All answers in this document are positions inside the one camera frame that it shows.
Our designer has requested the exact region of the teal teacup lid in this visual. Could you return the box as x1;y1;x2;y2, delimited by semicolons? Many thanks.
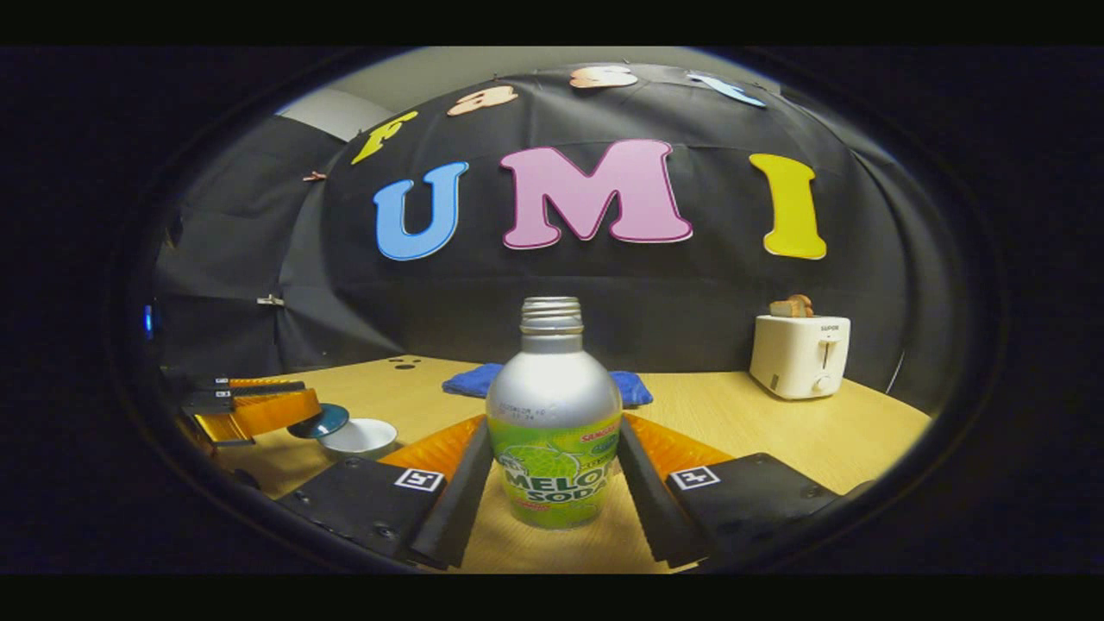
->
287;403;350;440

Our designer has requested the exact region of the silver green water bottle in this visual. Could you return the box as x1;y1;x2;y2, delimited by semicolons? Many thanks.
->
486;297;624;530

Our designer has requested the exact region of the blue towel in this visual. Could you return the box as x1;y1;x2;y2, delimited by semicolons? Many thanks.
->
442;362;654;408

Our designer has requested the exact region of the black backdrop cloth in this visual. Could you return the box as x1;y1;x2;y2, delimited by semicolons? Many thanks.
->
155;62;950;415

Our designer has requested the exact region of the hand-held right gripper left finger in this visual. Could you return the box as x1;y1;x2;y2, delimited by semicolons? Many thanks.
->
276;414;494;572

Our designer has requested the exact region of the white teal teacup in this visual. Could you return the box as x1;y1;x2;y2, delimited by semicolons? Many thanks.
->
317;418;399;461

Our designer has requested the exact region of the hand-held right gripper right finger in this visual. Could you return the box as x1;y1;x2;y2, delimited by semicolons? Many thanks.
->
616;412;850;570

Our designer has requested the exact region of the white toaster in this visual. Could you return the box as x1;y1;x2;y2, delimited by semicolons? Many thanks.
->
749;314;851;400

